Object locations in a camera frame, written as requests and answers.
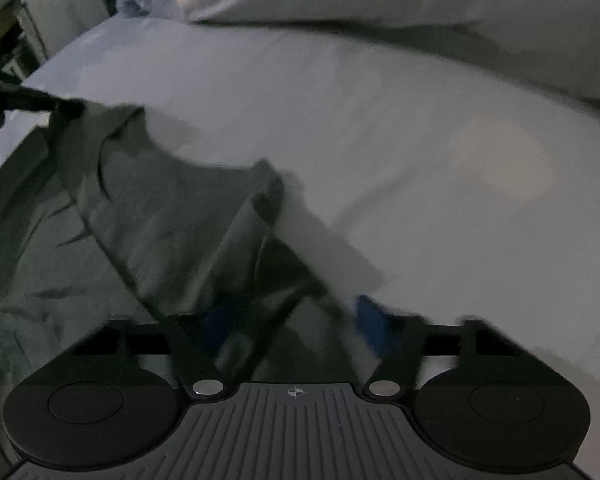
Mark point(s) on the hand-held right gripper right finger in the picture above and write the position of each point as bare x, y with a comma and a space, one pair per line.
375, 325

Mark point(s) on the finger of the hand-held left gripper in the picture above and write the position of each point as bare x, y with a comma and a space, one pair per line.
35, 100

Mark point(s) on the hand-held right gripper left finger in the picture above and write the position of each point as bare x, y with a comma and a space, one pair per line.
195, 360

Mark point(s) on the green shirt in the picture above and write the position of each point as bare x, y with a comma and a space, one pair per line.
180, 220

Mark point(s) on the white radiator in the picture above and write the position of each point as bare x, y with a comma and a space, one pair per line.
60, 15

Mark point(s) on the bed with pale sheet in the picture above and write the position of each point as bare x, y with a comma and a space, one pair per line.
430, 160

